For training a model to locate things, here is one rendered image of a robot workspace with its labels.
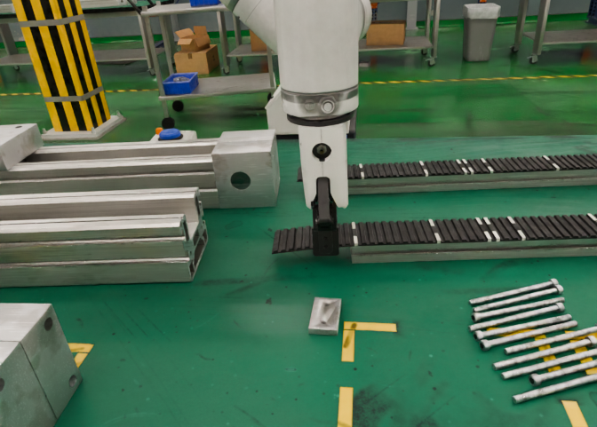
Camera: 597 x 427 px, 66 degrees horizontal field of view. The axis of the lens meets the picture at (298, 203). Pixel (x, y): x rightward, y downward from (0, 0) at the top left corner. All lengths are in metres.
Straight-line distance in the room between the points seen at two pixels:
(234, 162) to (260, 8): 0.44
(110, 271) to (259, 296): 0.19
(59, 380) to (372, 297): 0.32
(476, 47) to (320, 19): 5.14
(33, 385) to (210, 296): 0.21
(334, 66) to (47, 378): 0.38
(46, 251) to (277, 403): 0.34
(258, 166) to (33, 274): 0.33
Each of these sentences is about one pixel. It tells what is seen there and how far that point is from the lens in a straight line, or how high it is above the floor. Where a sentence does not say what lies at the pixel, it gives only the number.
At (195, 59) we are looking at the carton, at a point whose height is 0.18.
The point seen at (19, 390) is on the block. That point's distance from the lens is 0.44.
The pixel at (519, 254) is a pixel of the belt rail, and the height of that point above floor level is 0.79.
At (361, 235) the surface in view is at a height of 0.81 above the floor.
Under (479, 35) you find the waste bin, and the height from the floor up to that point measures 0.28.
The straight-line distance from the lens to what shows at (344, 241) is 0.57.
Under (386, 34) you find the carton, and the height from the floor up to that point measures 0.34.
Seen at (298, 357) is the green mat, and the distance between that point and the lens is 0.48.
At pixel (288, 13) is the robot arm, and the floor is 1.08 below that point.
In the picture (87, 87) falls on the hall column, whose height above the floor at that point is 0.36.
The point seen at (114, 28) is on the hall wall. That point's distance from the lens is 9.28.
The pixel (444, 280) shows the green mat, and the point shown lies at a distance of 0.57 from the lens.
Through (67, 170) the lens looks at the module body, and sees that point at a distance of 0.80.
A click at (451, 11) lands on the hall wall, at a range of 8.27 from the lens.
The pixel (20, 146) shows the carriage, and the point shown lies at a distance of 0.87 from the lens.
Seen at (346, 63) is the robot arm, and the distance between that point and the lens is 0.48.
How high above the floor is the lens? 1.13
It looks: 28 degrees down
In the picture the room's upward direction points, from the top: 4 degrees counter-clockwise
